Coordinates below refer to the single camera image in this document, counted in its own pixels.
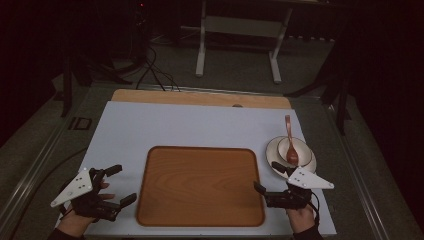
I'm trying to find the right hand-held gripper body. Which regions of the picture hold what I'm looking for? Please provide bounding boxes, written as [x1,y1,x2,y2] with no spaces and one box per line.
[264,166,335,211]

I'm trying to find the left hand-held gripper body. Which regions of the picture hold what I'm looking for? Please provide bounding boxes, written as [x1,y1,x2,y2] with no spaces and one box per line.
[50,167,122,223]

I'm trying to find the white plate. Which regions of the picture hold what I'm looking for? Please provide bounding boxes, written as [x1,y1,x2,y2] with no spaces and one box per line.
[265,135,318,180]

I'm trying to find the brown wooden spoon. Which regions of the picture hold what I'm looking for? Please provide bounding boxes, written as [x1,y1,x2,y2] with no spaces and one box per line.
[284,114,300,167]

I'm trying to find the white bowl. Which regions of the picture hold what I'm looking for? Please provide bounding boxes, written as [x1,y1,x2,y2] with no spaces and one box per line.
[276,136,314,167]

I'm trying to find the wooden tray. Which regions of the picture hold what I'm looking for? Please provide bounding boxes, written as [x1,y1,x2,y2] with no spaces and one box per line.
[135,145,267,229]

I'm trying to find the person's left hand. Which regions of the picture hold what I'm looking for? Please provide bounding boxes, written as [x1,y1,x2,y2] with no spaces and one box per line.
[55,180,116,238]

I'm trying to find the person's right hand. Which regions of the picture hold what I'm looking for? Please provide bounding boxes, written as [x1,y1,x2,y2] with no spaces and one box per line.
[285,202,318,235]

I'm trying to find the white table mat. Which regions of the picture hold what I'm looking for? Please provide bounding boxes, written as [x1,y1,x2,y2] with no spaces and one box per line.
[54,100,338,239]

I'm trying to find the black floor socket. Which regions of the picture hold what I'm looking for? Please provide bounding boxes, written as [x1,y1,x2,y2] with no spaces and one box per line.
[67,116,93,131]

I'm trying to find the black stand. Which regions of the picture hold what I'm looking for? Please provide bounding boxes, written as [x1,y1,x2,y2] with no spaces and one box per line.
[59,46,135,118]
[283,46,354,137]

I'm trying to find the white metal stand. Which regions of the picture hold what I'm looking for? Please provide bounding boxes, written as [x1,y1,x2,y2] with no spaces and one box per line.
[194,0,295,85]

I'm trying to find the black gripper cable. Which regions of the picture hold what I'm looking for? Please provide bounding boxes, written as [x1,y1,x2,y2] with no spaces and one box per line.
[307,192,322,228]

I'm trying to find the metal floor rail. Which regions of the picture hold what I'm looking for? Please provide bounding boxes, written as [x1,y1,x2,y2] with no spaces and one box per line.
[320,95,392,240]
[0,99,83,236]

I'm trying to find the black floor cables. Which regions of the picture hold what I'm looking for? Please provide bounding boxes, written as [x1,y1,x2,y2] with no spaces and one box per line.
[135,44,182,93]

